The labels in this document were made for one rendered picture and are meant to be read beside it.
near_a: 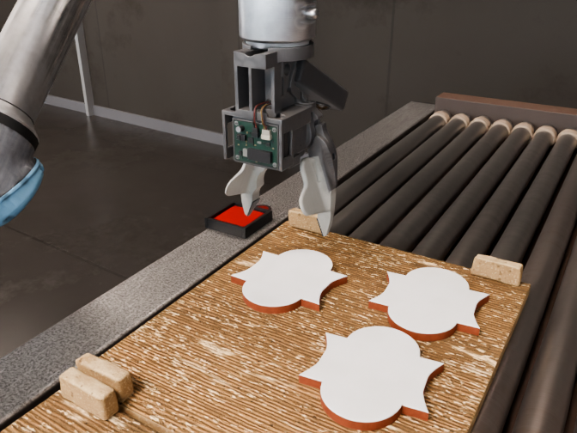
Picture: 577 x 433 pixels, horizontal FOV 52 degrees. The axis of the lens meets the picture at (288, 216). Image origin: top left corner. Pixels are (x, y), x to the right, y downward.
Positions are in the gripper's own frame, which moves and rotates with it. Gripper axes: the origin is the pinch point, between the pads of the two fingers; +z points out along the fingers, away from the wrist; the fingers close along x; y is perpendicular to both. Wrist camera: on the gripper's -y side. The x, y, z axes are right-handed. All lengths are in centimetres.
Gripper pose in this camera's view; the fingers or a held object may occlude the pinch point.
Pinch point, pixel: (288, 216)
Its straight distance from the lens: 68.9
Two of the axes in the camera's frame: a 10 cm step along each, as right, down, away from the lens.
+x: 8.6, 2.2, -4.6
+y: -5.1, 3.7, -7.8
